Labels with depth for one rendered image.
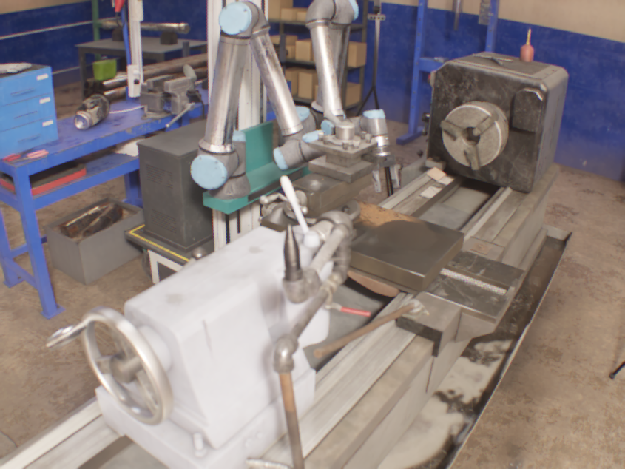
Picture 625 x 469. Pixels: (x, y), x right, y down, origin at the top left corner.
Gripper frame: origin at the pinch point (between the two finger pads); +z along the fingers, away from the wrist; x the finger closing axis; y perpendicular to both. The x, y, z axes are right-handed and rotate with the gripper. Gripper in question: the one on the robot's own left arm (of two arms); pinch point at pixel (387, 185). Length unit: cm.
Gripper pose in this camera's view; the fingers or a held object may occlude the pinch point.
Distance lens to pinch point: 246.2
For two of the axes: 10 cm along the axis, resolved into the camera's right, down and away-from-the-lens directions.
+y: 7.0, -0.5, -7.2
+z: 1.8, 9.8, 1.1
